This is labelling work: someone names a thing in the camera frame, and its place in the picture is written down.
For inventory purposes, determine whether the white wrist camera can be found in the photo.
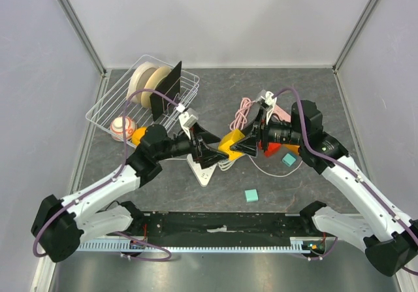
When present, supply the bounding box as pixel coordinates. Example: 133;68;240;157
176;103;199;133
255;89;277;114

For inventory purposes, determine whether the pink coiled cord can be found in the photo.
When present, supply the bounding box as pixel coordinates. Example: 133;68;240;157
229;97;262;133

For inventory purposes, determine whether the white coiled power cord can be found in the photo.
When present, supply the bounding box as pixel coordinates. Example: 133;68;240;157
217;157;304;178

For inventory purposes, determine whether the white orange striped ball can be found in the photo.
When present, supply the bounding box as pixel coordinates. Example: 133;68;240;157
110;116;137;142

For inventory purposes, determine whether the red cube plug adapter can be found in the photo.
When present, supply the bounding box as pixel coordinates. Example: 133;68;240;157
264;142;281;157

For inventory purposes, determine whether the white wire dish rack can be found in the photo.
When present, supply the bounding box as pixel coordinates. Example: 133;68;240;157
86;55;200;148

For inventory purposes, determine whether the black square board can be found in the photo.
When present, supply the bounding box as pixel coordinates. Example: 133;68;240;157
150;61;182;122

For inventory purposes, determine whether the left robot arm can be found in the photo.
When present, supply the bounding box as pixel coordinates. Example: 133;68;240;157
31;123;229;263

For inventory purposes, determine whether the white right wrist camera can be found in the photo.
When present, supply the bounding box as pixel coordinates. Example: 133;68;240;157
255;89;277;114

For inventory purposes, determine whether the teal plug adapter front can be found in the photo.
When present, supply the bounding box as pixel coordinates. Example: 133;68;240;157
244;189;259;203

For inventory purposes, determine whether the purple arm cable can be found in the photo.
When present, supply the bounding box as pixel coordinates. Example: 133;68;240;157
270;87;418;276
33;89;184;262

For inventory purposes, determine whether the pink power strip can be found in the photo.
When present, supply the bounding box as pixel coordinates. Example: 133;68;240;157
272;105;291;122

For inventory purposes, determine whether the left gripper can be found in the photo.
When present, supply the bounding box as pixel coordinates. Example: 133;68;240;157
155;122;228;168

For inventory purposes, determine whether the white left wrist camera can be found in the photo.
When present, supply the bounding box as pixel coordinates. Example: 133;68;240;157
176;103;199;133

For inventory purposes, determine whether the teal plug adapter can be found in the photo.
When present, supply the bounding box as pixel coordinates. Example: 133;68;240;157
282;153;297;167
244;189;259;203

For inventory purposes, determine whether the beige round plate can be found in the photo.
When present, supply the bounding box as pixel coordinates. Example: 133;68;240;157
140;66;171;108

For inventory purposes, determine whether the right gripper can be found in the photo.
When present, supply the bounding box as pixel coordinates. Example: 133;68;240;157
231;106;305;158

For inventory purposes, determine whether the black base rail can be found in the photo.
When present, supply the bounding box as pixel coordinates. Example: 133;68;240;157
123;212;323;247

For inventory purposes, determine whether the orange power strip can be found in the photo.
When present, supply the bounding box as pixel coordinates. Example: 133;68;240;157
282;144;300;155

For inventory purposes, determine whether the slotted cable duct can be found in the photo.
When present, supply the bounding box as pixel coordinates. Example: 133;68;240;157
77;237;310;254

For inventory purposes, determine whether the yellow cube plug adapter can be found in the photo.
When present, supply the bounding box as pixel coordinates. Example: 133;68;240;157
218;129;244;161

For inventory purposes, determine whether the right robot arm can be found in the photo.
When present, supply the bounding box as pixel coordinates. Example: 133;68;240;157
231;100;417;276

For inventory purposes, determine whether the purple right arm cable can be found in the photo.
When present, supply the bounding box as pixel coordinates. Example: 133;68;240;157
270;87;418;276

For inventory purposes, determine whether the teal plug adapter right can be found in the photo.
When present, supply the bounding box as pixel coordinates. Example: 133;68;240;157
282;153;297;167

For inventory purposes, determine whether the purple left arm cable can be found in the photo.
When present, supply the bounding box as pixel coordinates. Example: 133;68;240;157
33;89;184;262

